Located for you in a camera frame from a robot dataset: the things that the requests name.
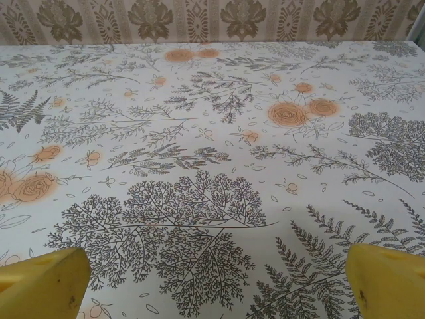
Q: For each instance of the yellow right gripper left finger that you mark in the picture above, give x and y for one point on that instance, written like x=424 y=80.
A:
x=40 y=285

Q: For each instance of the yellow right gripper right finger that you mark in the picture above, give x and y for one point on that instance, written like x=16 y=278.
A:
x=388 y=285

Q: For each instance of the floral tablecloth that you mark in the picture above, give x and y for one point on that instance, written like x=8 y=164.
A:
x=199 y=166

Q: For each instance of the aluminium frame post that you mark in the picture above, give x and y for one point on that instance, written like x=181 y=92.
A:
x=419 y=26

